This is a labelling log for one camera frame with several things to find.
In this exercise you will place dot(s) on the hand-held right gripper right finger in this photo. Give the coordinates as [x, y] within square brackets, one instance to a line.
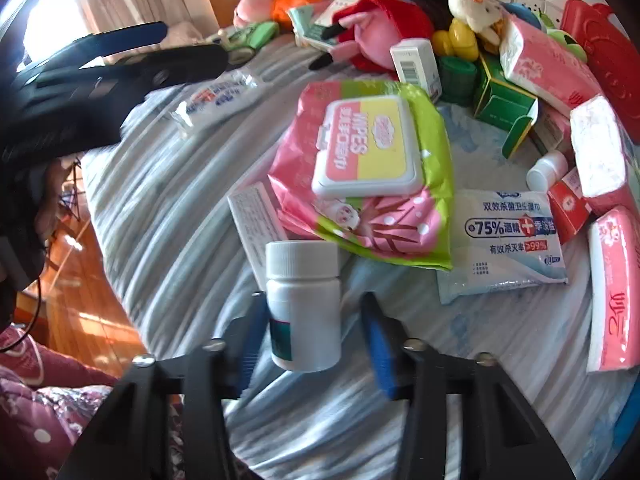
[382, 355]

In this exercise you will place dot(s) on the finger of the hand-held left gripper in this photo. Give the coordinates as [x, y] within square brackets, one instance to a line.
[132, 37]
[185, 65]

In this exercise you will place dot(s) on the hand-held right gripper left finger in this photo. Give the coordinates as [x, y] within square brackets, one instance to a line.
[252, 345]

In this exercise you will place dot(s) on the white pill bottle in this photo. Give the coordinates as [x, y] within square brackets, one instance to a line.
[305, 305]

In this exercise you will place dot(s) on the person's left hand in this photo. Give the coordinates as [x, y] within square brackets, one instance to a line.
[50, 200]

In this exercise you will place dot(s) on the green white package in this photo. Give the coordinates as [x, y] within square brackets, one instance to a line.
[250, 37]

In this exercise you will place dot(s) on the pink orange pig plush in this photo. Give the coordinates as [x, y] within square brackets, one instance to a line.
[265, 7]

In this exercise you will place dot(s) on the white printed paper box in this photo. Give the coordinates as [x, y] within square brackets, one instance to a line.
[257, 225]

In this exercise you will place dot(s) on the striped grey table cloth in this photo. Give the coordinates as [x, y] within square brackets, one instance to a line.
[175, 185]

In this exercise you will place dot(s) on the mint white box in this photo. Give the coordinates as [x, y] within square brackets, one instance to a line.
[305, 25]

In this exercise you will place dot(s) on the white blue disinfectant wipes pack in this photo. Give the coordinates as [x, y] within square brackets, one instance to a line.
[505, 250]

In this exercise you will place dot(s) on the white flat box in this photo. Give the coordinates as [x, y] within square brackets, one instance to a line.
[355, 0]

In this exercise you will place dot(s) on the pink green wet wipes pack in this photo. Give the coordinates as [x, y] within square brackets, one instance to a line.
[370, 160]

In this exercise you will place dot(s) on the red pink plush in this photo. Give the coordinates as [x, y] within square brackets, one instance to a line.
[380, 30]

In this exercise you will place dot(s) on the maroon floral clothing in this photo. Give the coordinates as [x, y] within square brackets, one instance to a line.
[45, 420]

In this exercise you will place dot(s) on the white barcode box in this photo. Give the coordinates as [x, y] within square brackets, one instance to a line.
[412, 67]

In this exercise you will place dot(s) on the red white box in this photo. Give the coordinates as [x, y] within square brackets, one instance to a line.
[570, 205]

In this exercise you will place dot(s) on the pink tissue pack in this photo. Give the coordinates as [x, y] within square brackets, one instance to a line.
[545, 60]
[615, 285]

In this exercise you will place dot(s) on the small white bottle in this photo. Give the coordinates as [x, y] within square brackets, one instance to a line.
[547, 170]

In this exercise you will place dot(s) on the dark green roll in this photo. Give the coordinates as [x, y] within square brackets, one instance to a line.
[457, 82]

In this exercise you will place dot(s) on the yellow plastic toy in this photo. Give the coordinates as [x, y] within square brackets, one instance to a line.
[457, 37]

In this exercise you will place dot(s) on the green cardboard box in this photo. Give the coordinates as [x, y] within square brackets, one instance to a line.
[502, 95]

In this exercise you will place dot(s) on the white animal plush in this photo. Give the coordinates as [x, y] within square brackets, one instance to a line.
[472, 7]

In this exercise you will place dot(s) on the white tissue pack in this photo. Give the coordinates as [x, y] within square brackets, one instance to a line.
[597, 150]

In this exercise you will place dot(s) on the blue plush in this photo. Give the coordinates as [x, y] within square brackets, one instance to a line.
[520, 15]

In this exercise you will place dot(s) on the green frog plush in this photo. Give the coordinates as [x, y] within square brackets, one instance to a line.
[567, 42]

